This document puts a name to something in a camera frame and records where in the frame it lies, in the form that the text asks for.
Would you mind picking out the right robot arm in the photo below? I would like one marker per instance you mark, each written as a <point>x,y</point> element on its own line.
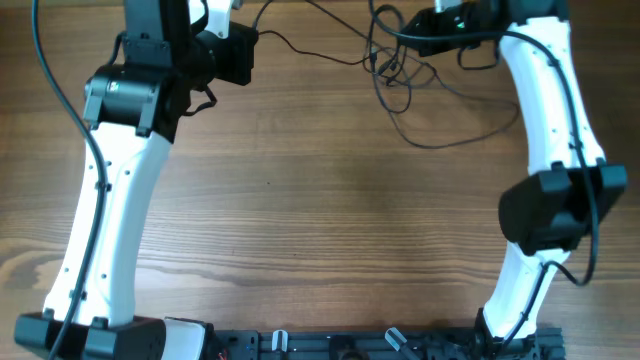
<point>551,219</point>

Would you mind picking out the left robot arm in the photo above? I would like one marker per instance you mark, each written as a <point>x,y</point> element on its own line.
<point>133,104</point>

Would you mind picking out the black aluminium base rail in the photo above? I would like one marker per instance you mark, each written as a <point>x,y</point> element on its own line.
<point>440,344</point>

